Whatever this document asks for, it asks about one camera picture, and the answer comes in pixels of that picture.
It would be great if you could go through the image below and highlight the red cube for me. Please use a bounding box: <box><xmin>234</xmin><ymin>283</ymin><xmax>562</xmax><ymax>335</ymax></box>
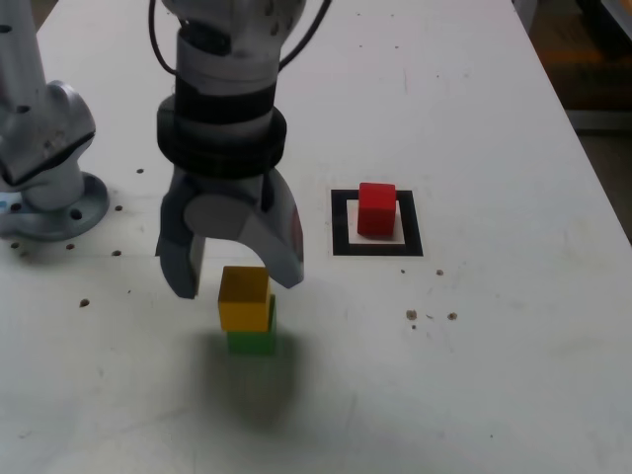
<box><xmin>355</xmin><ymin>182</ymin><xmax>398</xmax><ymax>237</ymax></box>

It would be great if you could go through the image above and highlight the yellow cube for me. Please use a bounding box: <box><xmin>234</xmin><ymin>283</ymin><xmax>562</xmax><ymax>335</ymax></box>
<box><xmin>217</xmin><ymin>266</ymin><xmax>273</xmax><ymax>333</ymax></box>

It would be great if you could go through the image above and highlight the green cube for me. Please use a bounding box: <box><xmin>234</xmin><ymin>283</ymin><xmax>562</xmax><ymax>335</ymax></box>
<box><xmin>225</xmin><ymin>294</ymin><xmax>278</xmax><ymax>356</ymax></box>

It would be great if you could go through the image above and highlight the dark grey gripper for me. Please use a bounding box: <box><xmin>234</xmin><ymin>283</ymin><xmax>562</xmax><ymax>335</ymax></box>
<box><xmin>155</xmin><ymin>169</ymin><xmax>305</xmax><ymax>299</ymax></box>

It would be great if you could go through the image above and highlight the black tape square outline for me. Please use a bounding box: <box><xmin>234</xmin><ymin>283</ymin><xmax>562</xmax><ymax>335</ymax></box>
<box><xmin>330</xmin><ymin>189</ymin><xmax>425</xmax><ymax>258</ymax></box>

